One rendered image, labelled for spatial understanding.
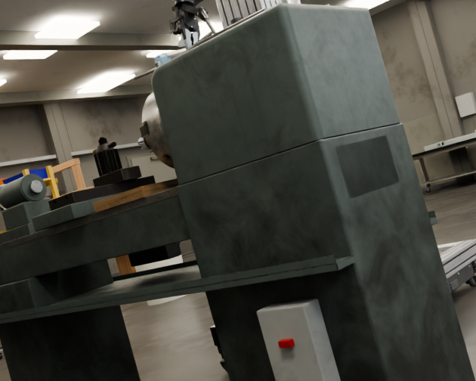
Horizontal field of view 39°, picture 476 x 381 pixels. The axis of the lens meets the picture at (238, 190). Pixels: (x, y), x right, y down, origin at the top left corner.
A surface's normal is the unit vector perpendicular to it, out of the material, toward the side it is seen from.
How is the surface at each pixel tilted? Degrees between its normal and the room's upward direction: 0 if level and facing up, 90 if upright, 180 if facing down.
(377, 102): 90
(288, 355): 90
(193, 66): 90
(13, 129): 90
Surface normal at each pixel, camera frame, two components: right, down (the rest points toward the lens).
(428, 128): -0.62, 0.16
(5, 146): 0.74, -0.22
